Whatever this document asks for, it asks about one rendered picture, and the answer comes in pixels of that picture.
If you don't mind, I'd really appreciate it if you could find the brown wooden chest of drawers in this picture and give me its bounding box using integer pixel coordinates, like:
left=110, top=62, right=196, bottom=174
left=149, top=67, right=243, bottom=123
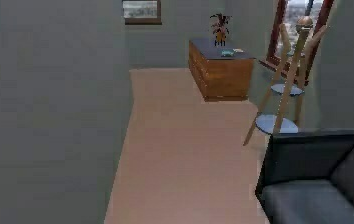
left=187, top=37, right=256, bottom=102

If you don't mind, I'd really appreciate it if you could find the red leafed house plant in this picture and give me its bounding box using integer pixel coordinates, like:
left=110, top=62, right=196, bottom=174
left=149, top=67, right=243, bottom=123
left=209, top=12, right=233, bottom=47

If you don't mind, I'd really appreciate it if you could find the wooden tripod shelf stand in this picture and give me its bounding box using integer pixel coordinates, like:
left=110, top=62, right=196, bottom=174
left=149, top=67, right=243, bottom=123
left=242, top=20, right=329, bottom=147

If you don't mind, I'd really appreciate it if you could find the red framed window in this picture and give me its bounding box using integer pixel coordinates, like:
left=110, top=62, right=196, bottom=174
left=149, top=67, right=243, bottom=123
left=259, top=0, right=336, bottom=87

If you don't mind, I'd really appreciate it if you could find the dark grey sofa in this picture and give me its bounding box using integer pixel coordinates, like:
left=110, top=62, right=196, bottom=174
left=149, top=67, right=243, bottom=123
left=254, top=128, right=354, bottom=224

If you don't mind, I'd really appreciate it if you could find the brown round ball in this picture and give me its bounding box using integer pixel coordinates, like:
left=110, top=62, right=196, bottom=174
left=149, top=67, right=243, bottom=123
left=295, top=15, right=314, bottom=29

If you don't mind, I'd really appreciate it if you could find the framed wall picture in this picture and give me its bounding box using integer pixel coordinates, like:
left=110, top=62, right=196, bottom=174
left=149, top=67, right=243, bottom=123
left=121, top=0, right=163, bottom=26

